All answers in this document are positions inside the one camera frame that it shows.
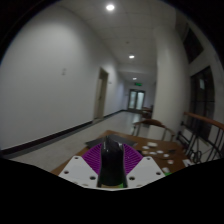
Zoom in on beige side door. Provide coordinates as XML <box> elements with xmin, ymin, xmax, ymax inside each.
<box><xmin>92</xmin><ymin>67</ymin><xmax>110</xmax><ymax>121</ymax></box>

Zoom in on white paper card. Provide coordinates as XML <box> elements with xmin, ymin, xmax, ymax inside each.
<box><xmin>182</xmin><ymin>158</ymin><xmax>194</xmax><ymax>168</ymax></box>

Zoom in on dark tall window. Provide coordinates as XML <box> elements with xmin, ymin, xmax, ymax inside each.
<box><xmin>189</xmin><ymin>65</ymin><xmax>216</xmax><ymax>142</ymax></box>

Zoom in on wooden chair with metal legs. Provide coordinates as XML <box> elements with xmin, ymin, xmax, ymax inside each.
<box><xmin>131</xmin><ymin>118</ymin><xmax>176</xmax><ymax>142</ymax></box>

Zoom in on black computer mouse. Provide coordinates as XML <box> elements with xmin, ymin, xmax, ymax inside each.
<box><xmin>96</xmin><ymin>135</ymin><xmax>128</xmax><ymax>188</ymax></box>

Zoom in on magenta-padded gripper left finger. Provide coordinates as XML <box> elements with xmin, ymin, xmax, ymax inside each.
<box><xmin>58</xmin><ymin>142</ymin><xmax>105</xmax><ymax>188</ymax></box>

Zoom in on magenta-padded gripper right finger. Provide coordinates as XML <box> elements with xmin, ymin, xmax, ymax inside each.
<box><xmin>121</xmin><ymin>143</ymin><xmax>167</xmax><ymax>189</ymax></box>

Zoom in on wooden handrail with black balusters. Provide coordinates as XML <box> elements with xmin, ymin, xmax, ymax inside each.
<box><xmin>175</xmin><ymin>111</ymin><xmax>224</xmax><ymax>164</ymax></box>

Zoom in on round ceiling lights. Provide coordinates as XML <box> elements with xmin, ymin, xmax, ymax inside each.
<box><xmin>105</xmin><ymin>2</ymin><xmax>139</xmax><ymax>82</ymax></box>

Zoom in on dark high window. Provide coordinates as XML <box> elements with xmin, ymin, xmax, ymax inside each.
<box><xmin>182</xmin><ymin>27</ymin><xmax>205</xmax><ymax>65</ymax></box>

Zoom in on glass double door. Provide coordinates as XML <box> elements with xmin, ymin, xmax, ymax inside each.
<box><xmin>127</xmin><ymin>88</ymin><xmax>147</xmax><ymax>112</ymax></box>

